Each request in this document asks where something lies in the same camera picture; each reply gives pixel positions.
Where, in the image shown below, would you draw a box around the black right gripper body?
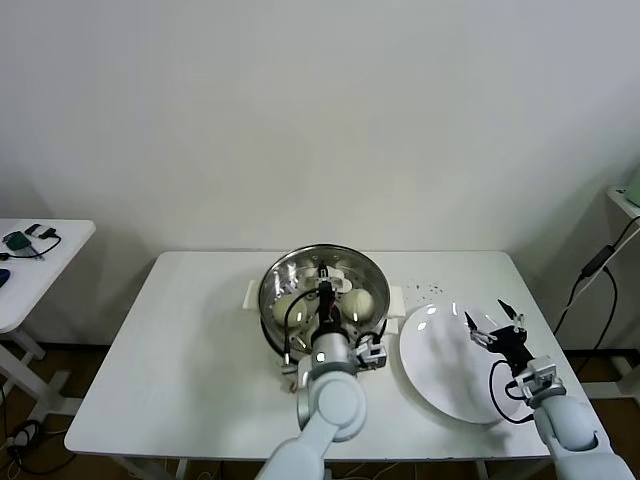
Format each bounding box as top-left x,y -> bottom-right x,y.
487,324 -> 539,374

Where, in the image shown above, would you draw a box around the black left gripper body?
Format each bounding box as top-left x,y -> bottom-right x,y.
317,292 -> 337,329

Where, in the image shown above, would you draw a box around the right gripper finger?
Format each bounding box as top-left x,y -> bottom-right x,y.
464,310 -> 496,350
497,298 -> 526,334

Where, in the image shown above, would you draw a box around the white steamed baozi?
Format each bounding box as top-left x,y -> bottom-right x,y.
272,294 -> 307,329
340,289 -> 375,322

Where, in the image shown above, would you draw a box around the perforated steel steamer basket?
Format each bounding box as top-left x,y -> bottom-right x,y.
258,244 -> 391,364

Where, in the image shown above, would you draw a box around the round white plate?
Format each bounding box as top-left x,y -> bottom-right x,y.
398,302 -> 531,425

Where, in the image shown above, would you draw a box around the scattered dark crumbs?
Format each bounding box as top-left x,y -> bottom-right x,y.
403,282 -> 444,301

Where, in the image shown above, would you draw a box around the white electric cooker base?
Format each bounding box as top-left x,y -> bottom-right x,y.
242,279 -> 405,396

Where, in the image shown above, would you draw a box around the black power adapter brick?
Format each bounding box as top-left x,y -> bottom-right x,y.
579,244 -> 615,281

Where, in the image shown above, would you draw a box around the white equipment stand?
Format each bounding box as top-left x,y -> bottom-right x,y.
604,184 -> 640,401

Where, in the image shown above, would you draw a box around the pale green appliance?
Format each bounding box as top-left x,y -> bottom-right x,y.
624,169 -> 640,209

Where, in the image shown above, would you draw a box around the white side table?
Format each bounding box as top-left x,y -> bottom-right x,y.
0,218 -> 96,426

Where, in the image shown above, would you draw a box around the small green device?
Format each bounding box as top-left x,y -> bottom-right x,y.
2,230 -> 32,251

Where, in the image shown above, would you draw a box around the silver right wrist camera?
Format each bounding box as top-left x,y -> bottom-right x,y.
514,355 -> 566,401

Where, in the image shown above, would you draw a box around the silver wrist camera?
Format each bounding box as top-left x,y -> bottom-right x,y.
352,332 -> 389,370
514,355 -> 566,401

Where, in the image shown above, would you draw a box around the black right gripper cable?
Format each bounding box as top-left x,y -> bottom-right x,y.
488,359 -> 536,425

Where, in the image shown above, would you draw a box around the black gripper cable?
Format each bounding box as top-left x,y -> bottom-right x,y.
488,359 -> 536,425
280,289 -> 324,376

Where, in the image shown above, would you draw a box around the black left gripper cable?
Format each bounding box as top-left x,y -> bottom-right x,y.
280,289 -> 324,376

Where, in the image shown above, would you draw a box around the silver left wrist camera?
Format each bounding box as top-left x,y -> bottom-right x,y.
352,332 -> 389,370

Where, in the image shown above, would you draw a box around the long black power cable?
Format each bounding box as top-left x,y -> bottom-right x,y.
551,214 -> 640,376

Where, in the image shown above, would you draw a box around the thin black cable with plug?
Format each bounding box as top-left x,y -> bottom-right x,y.
0,227 -> 64,262

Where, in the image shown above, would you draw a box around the black floor cable bundle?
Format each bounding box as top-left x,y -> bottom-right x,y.
0,384 -> 66,476

